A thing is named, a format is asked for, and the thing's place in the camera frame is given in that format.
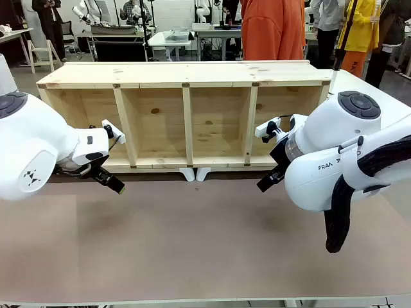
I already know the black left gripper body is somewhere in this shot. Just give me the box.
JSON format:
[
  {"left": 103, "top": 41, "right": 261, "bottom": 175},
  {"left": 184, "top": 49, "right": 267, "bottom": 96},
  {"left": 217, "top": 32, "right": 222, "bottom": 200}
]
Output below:
[{"left": 76, "top": 155, "right": 113, "bottom": 186}]

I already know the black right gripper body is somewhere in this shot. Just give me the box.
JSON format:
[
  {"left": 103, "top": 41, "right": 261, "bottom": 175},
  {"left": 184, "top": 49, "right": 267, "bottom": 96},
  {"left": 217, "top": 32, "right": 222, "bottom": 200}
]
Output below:
[{"left": 268, "top": 137, "right": 292, "bottom": 176}]

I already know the light wooden shelf unit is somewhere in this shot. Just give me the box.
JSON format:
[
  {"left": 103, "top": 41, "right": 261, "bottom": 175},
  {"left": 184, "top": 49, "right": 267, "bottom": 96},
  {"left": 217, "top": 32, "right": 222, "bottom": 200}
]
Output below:
[{"left": 36, "top": 59, "right": 333, "bottom": 174}]

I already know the table with black skirt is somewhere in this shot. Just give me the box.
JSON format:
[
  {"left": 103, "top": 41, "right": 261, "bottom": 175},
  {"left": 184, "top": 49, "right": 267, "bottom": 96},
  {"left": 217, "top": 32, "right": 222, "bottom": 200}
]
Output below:
[{"left": 76, "top": 31, "right": 148, "bottom": 62}]

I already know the person in orange hoodie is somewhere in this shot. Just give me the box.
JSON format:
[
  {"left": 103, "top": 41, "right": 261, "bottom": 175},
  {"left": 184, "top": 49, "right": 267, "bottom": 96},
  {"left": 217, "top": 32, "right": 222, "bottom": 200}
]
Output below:
[{"left": 240, "top": 0, "right": 306, "bottom": 61}]

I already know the white wooden step stool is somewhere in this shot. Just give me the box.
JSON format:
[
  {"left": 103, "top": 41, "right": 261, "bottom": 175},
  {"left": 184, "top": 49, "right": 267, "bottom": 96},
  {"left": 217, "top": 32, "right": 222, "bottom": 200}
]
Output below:
[{"left": 27, "top": 40, "right": 64, "bottom": 74}]

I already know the black tripod pole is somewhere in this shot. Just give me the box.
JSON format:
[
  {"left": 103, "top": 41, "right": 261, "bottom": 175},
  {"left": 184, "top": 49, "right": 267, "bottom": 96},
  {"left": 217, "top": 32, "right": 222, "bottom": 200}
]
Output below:
[{"left": 332, "top": 0, "right": 359, "bottom": 84}]

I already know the black office chair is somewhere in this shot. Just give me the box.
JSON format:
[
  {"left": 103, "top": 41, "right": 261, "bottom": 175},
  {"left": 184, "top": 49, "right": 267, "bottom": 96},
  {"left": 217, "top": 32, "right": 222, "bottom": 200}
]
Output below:
[{"left": 60, "top": 21, "right": 80, "bottom": 54}]

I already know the person in grey shirt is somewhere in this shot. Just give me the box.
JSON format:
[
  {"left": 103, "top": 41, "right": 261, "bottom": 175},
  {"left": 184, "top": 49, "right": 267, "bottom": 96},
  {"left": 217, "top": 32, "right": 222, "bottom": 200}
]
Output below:
[{"left": 308, "top": 0, "right": 346, "bottom": 70}]

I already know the white background desk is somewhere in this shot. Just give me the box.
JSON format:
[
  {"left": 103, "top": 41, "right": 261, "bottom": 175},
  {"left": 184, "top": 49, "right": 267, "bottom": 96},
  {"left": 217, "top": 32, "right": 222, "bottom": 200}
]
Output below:
[{"left": 147, "top": 30, "right": 193, "bottom": 62}]

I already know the black stand pole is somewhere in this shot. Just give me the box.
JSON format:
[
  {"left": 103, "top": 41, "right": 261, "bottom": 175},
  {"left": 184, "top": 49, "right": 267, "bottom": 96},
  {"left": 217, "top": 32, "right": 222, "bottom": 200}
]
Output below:
[{"left": 140, "top": 0, "right": 152, "bottom": 62}]

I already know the person in black clothes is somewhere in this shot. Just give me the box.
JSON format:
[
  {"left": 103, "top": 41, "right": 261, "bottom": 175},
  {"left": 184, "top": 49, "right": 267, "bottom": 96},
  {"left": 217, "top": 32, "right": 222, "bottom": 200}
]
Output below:
[{"left": 31, "top": 0, "right": 68, "bottom": 62}]

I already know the person in yellow top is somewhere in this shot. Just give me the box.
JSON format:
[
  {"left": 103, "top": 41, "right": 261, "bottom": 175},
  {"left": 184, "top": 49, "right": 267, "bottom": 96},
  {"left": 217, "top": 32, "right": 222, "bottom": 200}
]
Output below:
[{"left": 338, "top": 0, "right": 381, "bottom": 80}]

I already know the grey background table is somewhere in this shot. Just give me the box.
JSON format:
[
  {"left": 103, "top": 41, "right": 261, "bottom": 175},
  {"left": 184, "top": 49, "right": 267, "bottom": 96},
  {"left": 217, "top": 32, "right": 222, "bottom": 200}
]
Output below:
[{"left": 0, "top": 27, "right": 35, "bottom": 65}]

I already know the person in dark jacket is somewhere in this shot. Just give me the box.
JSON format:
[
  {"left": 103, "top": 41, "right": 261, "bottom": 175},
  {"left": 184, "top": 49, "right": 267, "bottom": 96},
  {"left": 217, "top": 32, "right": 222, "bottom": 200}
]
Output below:
[{"left": 365, "top": 0, "right": 407, "bottom": 89}]

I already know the seated person in background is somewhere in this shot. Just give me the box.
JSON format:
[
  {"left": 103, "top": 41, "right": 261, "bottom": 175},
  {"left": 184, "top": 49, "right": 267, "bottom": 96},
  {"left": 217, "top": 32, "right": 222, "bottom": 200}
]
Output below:
[{"left": 123, "top": 0, "right": 152, "bottom": 26}]

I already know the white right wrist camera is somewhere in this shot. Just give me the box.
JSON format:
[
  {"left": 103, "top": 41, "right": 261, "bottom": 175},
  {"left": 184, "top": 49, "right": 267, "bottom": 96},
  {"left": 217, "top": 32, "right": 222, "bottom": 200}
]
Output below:
[{"left": 255, "top": 117, "right": 281, "bottom": 144}]

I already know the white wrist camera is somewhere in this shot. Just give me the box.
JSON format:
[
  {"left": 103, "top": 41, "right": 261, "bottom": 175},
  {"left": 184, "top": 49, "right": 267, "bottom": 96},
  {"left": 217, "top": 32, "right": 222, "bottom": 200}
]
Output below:
[
  {"left": 255, "top": 117, "right": 281, "bottom": 144},
  {"left": 101, "top": 119, "right": 126, "bottom": 144}
]

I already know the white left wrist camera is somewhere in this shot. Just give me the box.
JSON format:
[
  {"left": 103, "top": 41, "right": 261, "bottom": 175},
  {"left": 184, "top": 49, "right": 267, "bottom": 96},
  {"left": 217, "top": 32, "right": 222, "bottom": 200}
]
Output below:
[{"left": 101, "top": 119, "right": 126, "bottom": 144}]

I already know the black braided cable sleeve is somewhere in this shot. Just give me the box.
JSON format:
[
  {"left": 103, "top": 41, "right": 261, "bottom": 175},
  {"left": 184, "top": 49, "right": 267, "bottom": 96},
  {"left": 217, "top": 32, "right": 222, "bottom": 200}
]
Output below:
[{"left": 324, "top": 134, "right": 411, "bottom": 253}]

